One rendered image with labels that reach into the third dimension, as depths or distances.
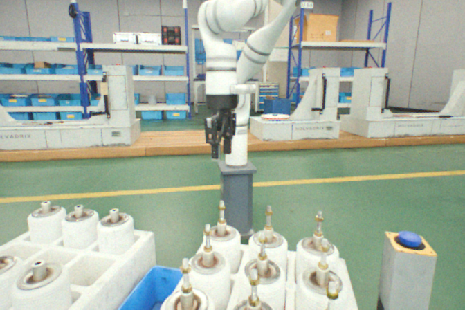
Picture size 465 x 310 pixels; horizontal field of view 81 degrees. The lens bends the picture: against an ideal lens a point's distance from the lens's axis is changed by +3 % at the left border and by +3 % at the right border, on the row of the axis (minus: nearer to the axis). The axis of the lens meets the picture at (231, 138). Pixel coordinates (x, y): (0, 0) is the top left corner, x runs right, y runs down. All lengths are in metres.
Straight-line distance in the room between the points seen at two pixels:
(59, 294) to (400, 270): 0.68
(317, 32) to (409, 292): 5.43
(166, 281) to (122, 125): 1.95
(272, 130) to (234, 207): 1.65
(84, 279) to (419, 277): 0.80
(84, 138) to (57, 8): 7.32
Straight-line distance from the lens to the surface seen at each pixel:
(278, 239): 0.73
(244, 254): 0.80
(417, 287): 0.71
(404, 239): 0.68
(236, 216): 1.16
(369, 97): 3.20
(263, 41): 0.92
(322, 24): 5.95
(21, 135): 2.91
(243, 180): 1.10
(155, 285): 0.92
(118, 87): 2.65
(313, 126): 2.85
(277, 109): 5.13
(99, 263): 0.88
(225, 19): 0.61
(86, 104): 5.44
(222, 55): 0.61
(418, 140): 3.48
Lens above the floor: 0.63
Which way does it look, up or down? 11 degrees down
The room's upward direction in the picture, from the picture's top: straight up
